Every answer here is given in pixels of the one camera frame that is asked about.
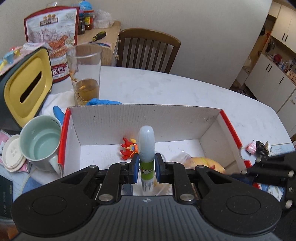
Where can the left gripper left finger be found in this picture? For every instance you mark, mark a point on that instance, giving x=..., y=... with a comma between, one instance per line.
x=114, y=177

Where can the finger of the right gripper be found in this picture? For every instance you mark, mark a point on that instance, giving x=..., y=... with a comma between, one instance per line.
x=263, y=175
x=266, y=159

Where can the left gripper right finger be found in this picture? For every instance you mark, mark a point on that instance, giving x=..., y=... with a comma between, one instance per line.
x=175, y=174

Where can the red cartoon keychain figure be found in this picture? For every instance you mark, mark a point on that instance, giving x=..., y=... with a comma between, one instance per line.
x=129, y=148

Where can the pink white tube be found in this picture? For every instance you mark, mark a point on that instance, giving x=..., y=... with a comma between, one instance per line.
x=251, y=147

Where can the green white glue stick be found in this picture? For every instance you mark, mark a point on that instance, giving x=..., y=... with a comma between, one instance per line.
x=146, y=157

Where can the yellow plush toy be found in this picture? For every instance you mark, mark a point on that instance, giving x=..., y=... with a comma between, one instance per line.
x=192, y=162

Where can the red white cardboard box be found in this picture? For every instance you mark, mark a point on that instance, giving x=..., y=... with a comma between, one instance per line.
x=100, y=135

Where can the blue rubber glove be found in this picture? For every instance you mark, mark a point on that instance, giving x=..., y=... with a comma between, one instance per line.
x=59, y=115

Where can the white kitchen cabinets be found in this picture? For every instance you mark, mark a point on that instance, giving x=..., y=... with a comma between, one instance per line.
x=272, y=79

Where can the light green ceramic mug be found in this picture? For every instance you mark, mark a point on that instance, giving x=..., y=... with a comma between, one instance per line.
x=39, y=142

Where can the white button-shaped coaster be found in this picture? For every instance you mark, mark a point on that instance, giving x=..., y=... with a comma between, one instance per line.
x=13, y=159

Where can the dark green small box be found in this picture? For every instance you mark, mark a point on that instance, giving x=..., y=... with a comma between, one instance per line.
x=6, y=197

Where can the tall glass with tea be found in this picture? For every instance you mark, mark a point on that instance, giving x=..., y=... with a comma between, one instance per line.
x=84, y=64

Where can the brown wooden chair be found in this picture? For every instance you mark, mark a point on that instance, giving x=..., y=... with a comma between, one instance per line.
x=141, y=48

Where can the yellow grey tissue box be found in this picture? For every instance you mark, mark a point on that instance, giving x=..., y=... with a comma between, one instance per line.
x=24, y=89

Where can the black yellow screwdriver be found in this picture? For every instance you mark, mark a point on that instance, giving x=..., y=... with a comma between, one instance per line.
x=99, y=36

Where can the light wooden side cabinet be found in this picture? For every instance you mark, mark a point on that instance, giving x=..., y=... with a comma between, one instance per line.
x=108, y=44

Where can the dark sauce jar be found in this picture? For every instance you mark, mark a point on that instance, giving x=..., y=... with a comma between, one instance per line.
x=81, y=25

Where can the red white snack bag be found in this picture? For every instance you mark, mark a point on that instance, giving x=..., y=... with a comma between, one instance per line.
x=57, y=28

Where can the blue globe toy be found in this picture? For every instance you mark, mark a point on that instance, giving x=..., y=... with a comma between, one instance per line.
x=85, y=6

